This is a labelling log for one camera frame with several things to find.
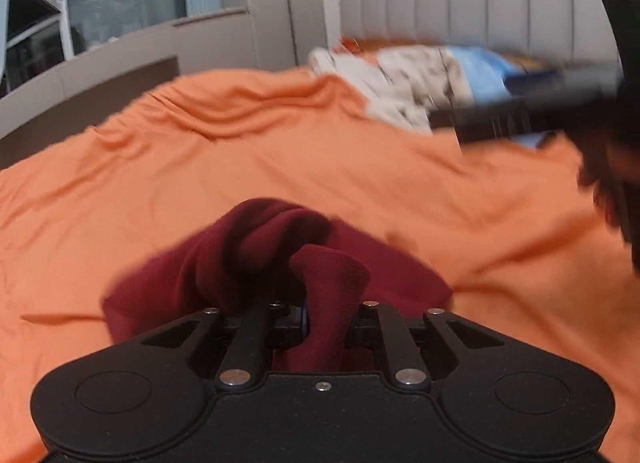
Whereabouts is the dark red sweater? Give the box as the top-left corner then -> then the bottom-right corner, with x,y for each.
103,199 -> 452,372

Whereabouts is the right hand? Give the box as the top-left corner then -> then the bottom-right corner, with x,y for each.
567,127 -> 639,271

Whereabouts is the light blue garment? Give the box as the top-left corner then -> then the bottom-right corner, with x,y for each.
447,45 -> 557,151

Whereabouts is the beige garment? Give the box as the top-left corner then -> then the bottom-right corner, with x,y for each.
308,45 -> 473,135

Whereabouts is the orange duvet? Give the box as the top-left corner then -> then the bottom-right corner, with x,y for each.
1,70 -> 639,462

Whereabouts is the grey built-in wardrobe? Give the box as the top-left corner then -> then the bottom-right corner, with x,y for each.
1,0 -> 328,168

